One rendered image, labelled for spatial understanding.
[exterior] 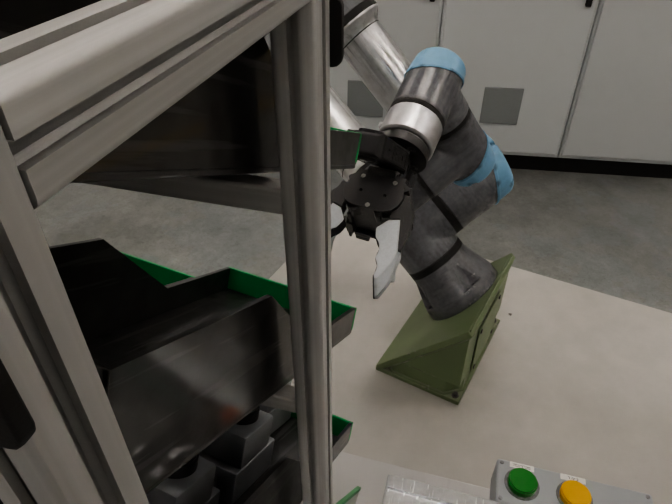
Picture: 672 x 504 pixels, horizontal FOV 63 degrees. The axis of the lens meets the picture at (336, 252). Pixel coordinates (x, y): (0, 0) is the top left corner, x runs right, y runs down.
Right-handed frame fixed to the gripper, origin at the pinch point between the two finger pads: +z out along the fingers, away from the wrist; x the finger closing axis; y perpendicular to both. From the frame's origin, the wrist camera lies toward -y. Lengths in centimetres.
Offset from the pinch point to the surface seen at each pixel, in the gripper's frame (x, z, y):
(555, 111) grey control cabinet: -3, -223, 205
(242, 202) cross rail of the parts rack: -5.3, 10.4, -30.8
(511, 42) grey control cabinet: 27, -231, 166
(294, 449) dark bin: -2.7, 18.0, 2.2
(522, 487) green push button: -25.3, 8.5, 33.0
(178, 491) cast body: -1.8, 24.5, -15.0
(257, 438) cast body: -2.2, 18.9, -6.8
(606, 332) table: -36, -32, 65
